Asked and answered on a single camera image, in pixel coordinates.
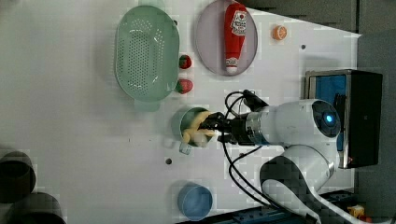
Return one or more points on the blue cup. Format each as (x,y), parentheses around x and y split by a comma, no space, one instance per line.
(194,201)

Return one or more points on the grey round plate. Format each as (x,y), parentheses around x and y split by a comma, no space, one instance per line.
(209,39)

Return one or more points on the orange slice toy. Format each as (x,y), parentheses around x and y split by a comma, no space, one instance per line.
(280,32)

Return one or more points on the green mug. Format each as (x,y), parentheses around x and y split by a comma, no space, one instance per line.
(181,121)

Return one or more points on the red ketchup bottle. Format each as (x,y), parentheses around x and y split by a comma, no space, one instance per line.
(235,27)

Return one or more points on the yellow peeled toy banana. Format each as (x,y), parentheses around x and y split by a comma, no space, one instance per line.
(196,135)

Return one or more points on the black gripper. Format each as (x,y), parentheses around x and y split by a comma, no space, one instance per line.
(232,131)

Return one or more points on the black cylinder object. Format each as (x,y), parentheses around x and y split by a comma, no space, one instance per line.
(17,177)
(36,208)

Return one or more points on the light red toy strawberry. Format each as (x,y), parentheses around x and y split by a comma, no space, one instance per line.
(184,86)

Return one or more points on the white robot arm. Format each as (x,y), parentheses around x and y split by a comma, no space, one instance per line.
(307,130)

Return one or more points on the silver black toaster oven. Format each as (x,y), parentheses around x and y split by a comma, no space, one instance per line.
(357,97)

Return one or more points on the green perforated colander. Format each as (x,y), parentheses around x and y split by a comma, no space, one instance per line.
(147,54)

